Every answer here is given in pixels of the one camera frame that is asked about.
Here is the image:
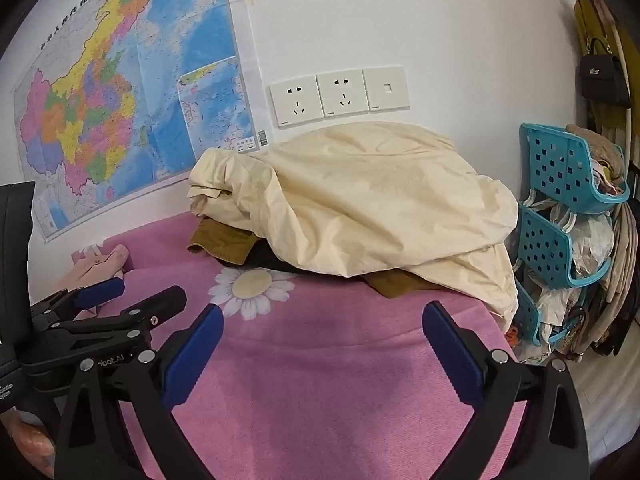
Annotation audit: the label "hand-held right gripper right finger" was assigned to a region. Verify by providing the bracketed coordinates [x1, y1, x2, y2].
[421, 300, 592, 480]

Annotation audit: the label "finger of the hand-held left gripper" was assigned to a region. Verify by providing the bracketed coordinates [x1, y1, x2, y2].
[30, 285, 188, 362]
[30, 276, 127, 324]

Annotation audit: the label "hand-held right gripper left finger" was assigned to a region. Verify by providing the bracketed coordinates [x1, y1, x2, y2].
[52, 304, 226, 480]

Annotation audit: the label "cream shirt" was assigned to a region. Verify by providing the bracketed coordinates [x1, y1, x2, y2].
[187, 121, 521, 331]

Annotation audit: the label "beige clothes bundle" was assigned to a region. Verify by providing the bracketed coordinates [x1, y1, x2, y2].
[567, 125, 631, 196]

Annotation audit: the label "person's left hand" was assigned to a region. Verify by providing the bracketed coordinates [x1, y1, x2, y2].
[0, 407, 57, 480]

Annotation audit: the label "peach folded garment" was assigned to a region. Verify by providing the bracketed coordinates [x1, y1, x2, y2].
[62, 242, 133, 291]

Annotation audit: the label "black garment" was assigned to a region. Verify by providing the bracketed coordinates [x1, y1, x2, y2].
[220, 242, 301, 275]

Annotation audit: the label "pink daisy print blanket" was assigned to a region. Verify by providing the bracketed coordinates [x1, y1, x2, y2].
[70, 210, 531, 480]

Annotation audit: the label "white plastic bag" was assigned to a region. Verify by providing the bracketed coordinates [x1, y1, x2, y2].
[550, 205, 616, 281]

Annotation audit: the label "beige hanging bags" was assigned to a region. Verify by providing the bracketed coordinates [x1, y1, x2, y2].
[570, 200, 640, 356]

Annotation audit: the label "teal plastic storage rack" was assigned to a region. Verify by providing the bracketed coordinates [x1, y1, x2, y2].
[510, 122, 631, 350]

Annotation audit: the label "black handbag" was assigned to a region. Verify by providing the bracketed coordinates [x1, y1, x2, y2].
[579, 37, 632, 109]

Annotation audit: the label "yellow hanging garment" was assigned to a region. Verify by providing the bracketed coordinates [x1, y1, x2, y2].
[572, 0, 626, 131]

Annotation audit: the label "brown corduroy garment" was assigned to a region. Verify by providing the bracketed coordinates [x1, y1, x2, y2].
[187, 215, 436, 301]

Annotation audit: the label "colourful wall map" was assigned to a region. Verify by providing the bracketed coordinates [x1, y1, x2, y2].
[12, 0, 273, 243]

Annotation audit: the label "white wall socket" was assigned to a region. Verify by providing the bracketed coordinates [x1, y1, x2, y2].
[270, 76, 324, 129]
[316, 71, 371, 119]

